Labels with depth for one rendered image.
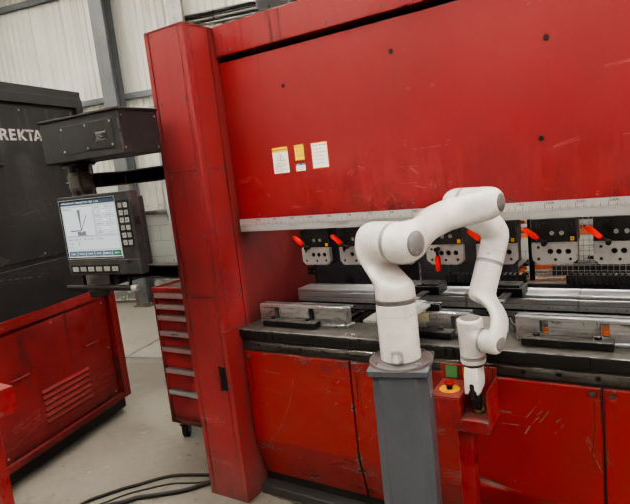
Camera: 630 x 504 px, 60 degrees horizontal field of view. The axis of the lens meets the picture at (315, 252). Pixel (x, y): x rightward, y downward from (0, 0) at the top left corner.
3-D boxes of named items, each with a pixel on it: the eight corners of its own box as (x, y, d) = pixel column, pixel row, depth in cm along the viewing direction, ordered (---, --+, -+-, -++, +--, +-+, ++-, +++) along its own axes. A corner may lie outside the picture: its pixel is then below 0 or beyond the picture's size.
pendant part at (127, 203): (69, 275, 252) (55, 198, 247) (90, 270, 262) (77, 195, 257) (141, 274, 231) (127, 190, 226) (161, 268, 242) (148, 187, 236)
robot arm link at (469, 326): (493, 352, 183) (469, 346, 190) (489, 315, 180) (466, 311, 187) (478, 362, 178) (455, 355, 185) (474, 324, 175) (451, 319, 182)
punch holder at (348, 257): (340, 264, 241) (336, 227, 238) (349, 261, 248) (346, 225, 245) (371, 264, 233) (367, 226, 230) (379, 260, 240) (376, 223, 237)
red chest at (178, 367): (173, 440, 348) (148, 288, 333) (225, 407, 389) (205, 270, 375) (232, 455, 321) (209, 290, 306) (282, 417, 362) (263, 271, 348)
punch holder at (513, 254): (477, 264, 208) (474, 221, 206) (483, 260, 216) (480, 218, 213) (517, 264, 200) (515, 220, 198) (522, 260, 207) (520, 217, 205)
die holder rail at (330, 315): (261, 322, 273) (259, 303, 272) (268, 318, 278) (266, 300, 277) (349, 328, 246) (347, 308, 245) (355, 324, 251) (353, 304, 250)
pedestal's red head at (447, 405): (431, 427, 192) (427, 378, 189) (445, 407, 205) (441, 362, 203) (489, 435, 182) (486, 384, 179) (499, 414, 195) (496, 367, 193)
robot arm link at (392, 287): (394, 308, 154) (387, 225, 150) (353, 300, 169) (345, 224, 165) (424, 299, 160) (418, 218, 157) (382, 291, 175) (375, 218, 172)
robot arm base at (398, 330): (429, 373, 153) (424, 309, 150) (363, 372, 159) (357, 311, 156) (436, 350, 170) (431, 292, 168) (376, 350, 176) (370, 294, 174)
